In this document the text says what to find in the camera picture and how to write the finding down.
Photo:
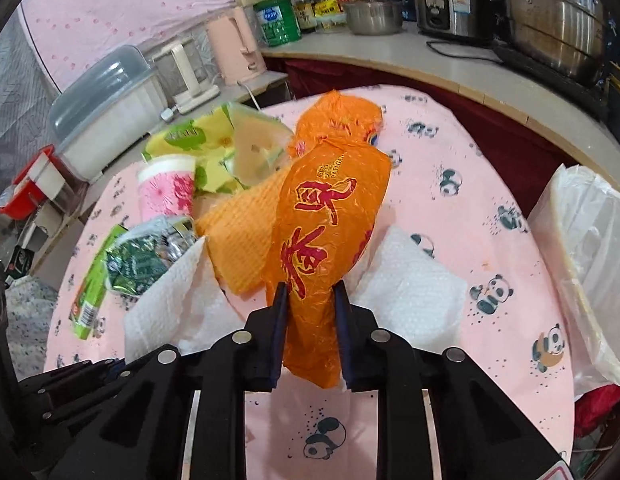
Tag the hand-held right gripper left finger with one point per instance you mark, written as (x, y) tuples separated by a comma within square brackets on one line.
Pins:
[(279, 332)]

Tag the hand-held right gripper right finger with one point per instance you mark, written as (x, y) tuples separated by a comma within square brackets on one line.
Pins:
[(342, 332)]

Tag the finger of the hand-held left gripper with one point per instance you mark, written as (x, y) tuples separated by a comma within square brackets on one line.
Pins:
[(74, 385)]

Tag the white paper towel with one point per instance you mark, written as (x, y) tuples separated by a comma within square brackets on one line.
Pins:
[(169, 305), (415, 285)]

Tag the light green wrapper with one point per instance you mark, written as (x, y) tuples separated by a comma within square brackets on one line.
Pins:
[(92, 295)]

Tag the orange waffle cloth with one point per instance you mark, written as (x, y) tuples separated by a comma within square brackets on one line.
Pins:
[(239, 230)]

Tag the orange plastic bag red print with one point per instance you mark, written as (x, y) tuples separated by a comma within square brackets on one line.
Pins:
[(330, 220)]

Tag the dark green foil packet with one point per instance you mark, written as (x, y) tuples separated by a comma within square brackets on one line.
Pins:
[(139, 255)]

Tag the pink flowered paper cup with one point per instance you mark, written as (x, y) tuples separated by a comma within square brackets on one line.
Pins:
[(167, 190)]

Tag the bin with white bag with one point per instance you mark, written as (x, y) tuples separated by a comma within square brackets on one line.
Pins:
[(580, 240)]

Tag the pink panda tablecloth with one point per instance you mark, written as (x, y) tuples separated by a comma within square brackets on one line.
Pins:
[(440, 210)]

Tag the red plastic container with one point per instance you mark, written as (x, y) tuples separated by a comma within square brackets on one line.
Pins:
[(24, 185)]

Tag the yellow green tissue packet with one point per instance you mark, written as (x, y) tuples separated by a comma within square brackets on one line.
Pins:
[(182, 135)]

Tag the white plug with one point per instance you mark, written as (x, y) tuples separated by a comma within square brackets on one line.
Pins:
[(168, 113)]

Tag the red cloth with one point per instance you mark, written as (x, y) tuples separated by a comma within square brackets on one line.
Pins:
[(597, 410)]

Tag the white dish box grey lid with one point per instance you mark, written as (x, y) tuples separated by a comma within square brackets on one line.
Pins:
[(109, 110)]

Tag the pink electric kettle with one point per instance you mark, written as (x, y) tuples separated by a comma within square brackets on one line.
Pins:
[(234, 47)]

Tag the green tin can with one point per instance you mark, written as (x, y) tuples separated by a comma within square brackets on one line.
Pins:
[(277, 22)]

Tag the small steel pot glass lid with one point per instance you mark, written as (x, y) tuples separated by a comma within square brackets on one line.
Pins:
[(372, 15)]

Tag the black induction cooker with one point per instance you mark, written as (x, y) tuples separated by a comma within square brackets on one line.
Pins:
[(550, 77)]

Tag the steel rice cooker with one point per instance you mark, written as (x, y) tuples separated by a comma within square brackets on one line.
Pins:
[(450, 0)]

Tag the pink dotted cloth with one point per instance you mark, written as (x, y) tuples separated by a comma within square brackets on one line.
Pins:
[(114, 5)]

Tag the large steel pot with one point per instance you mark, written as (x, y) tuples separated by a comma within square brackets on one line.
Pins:
[(555, 20)]

